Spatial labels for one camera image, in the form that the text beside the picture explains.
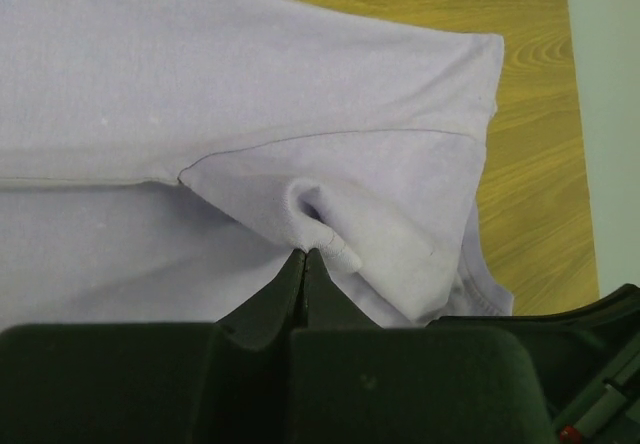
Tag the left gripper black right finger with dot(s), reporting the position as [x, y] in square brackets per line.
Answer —
[352, 382]

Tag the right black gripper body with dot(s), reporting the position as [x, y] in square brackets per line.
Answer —
[587, 362]

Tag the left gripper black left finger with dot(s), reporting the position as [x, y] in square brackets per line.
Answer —
[181, 382]

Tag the purple t shirt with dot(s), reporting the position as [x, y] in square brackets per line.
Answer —
[160, 159]

